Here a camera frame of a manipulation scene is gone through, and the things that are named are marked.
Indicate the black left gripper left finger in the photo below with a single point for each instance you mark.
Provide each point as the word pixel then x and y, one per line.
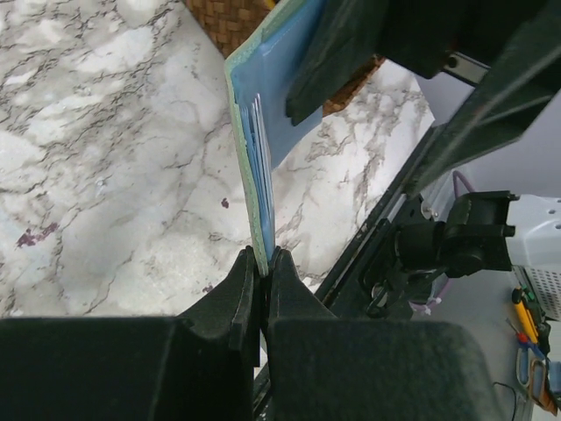
pixel 197 365

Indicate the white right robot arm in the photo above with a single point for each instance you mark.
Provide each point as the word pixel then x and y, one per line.
pixel 476 233

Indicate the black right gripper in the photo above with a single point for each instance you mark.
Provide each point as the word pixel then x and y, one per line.
pixel 420 36

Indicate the light green card holder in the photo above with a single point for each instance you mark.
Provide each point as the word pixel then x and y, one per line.
pixel 259 74

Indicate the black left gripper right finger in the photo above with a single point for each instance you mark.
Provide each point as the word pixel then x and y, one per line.
pixel 457 364

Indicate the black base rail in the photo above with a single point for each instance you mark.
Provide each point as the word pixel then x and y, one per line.
pixel 323 358

